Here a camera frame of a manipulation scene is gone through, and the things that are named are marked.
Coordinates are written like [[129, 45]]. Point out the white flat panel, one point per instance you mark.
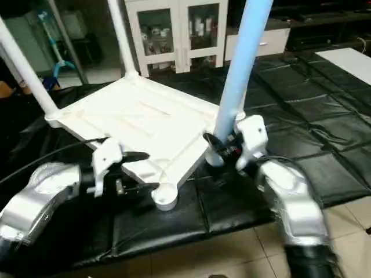
[[348, 61]]

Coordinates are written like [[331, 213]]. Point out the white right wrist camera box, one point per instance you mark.
[[252, 139]]

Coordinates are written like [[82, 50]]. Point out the white plastic table top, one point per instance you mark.
[[145, 121]]

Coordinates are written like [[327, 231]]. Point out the white glass-door cabinet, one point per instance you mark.
[[174, 32]]

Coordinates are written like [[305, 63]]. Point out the black work mat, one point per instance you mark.
[[174, 231]]

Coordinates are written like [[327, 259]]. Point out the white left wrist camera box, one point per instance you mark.
[[105, 162]]

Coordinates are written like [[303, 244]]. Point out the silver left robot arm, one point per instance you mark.
[[35, 197]]

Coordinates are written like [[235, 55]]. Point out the white drawer unit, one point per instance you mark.
[[266, 41]]

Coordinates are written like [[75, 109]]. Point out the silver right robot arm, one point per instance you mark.
[[295, 202]]

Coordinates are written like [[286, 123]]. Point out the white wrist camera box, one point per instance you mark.
[[252, 139], [105, 162]]

